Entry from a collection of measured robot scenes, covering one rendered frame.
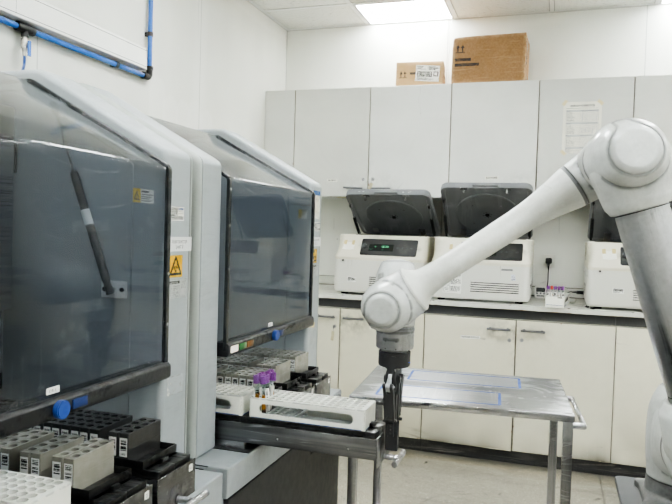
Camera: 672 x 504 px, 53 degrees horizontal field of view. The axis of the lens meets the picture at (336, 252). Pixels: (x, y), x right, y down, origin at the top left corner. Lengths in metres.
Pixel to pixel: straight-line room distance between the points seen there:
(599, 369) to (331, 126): 2.17
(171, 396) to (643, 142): 1.06
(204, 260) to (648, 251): 0.94
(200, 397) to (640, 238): 1.01
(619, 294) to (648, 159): 2.56
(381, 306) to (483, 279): 2.54
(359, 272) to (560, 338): 1.19
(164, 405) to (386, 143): 3.05
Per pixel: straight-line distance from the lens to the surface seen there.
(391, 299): 1.34
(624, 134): 1.33
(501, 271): 3.85
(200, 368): 1.61
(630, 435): 3.98
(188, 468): 1.44
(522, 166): 4.14
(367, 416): 1.62
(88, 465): 1.30
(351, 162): 4.33
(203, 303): 1.59
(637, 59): 4.61
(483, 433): 3.99
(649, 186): 1.36
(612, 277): 3.85
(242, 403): 1.71
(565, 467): 1.92
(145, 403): 1.50
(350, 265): 4.01
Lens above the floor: 1.28
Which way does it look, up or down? 2 degrees down
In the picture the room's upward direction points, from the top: 2 degrees clockwise
